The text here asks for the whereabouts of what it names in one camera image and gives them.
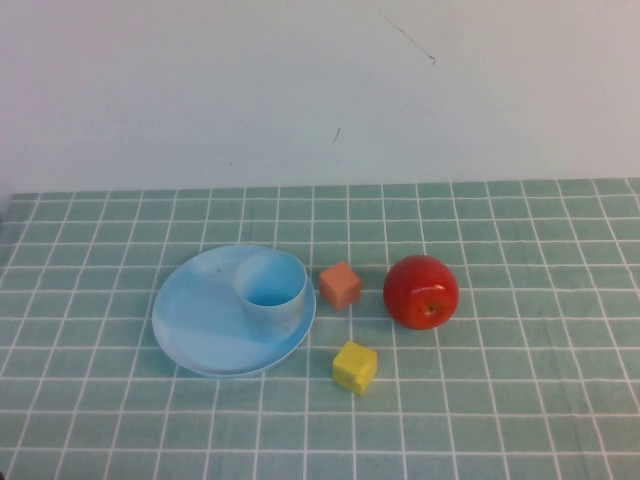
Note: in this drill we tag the light blue plastic cup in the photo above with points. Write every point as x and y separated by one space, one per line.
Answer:
272 310

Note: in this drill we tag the light blue plastic plate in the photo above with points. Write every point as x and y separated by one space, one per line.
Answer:
200 325

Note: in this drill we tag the orange foam cube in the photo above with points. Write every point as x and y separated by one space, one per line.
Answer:
339 287

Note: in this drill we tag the red apple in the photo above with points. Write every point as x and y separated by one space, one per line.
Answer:
417 290

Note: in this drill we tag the yellow foam cube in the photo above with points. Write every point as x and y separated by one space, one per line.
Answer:
352 367

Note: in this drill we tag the green checked tablecloth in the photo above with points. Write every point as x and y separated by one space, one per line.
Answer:
500 390

